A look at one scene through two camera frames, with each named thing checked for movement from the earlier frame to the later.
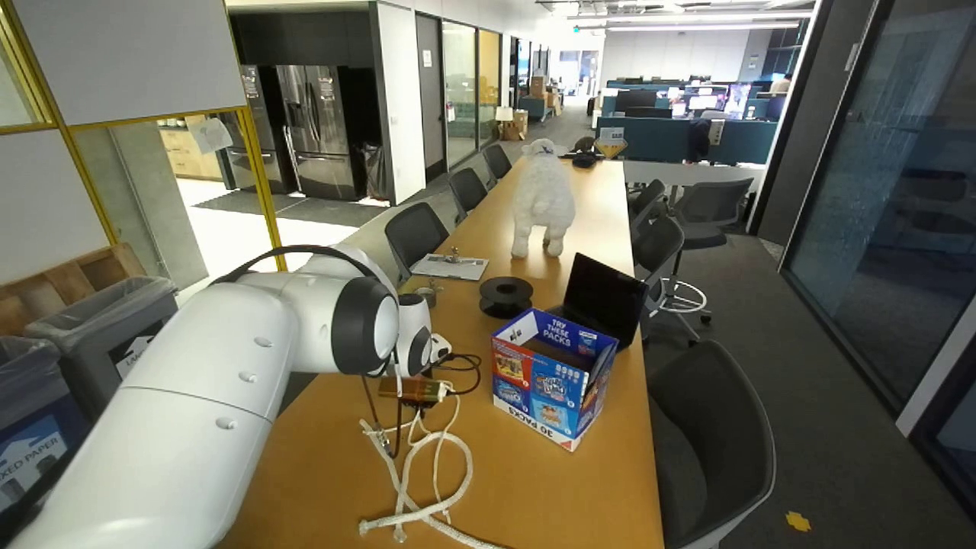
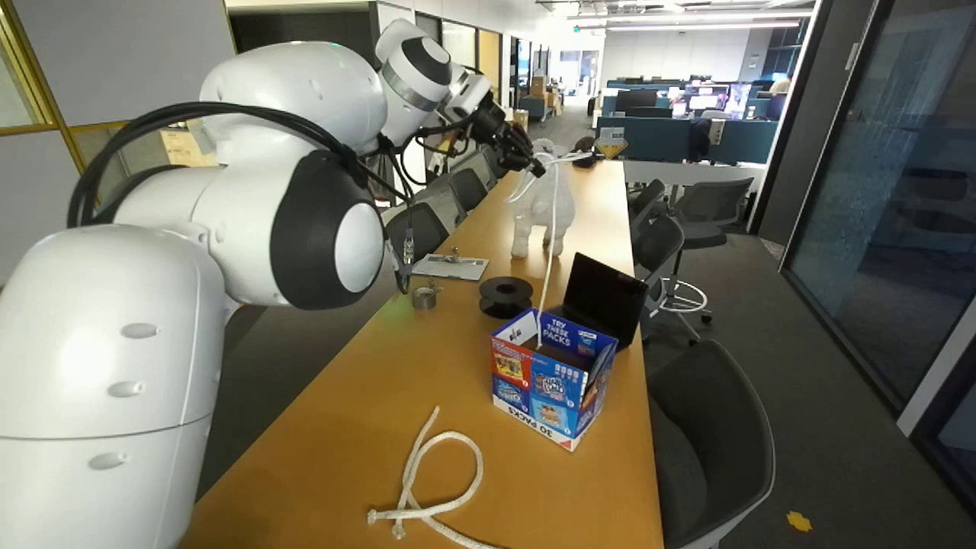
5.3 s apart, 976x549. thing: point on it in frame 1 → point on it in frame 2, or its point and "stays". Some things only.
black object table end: x=585 y=150 stays
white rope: x=433 y=457 → x=552 y=222
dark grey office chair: x=711 y=441 stays
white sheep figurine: x=540 y=199 stays
